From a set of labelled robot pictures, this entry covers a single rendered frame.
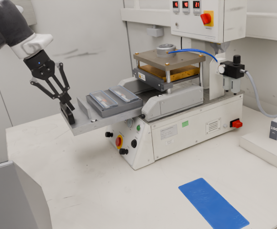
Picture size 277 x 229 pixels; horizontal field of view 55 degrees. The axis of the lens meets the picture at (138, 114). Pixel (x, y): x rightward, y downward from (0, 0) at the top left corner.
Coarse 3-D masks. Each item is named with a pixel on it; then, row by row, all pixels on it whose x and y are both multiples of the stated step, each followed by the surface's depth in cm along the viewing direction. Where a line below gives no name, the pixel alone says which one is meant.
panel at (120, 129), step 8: (136, 120) 103; (112, 128) 121; (120, 128) 114; (128, 128) 108; (120, 136) 113; (128, 136) 107; (136, 136) 102; (128, 144) 106; (136, 144) 101; (128, 152) 106; (136, 152) 100; (128, 160) 105
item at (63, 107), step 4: (60, 104) 101; (60, 108) 104; (64, 108) 96; (68, 108) 96; (64, 112) 97; (68, 112) 93; (68, 116) 91; (72, 116) 92; (68, 120) 93; (72, 120) 92
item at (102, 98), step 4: (92, 92) 110; (96, 92) 109; (100, 92) 109; (92, 96) 106; (96, 96) 105; (100, 96) 105; (104, 96) 104; (108, 96) 104; (96, 100) 101; (100, 100) 101; (104, 100) 100; (108, 100) 100; (112, 100) 99; (104, 104) 97; (108, 104) 97; (112, 104) 96
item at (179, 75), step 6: (144, 66) 116; (150, 66) 115; (186, 66) 109; (192, 66) 108; (150, 72) 108; (156, 72) 106; (162, 72) 105; (174, 72) 104; (180, 72) 103; (186, 72) 104; (192, 72) 105; (198, 72) 106; (162, 78) 100; (174, 78) 102; (180, 78) 103; (186, 78) 105; (192, 78) 106; (174, 84) 103
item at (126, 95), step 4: (112, 88) 112; (116, 88) 111; (120, 88) 110; (124, 88) 110; (116, 92) 107; (120, 92) 106; (124, 92) 106; (128, 92) 105; (120, 96) 102; (124, 96) 102; (128, 96) 101; (132, 96) 101; (136, 96) 100
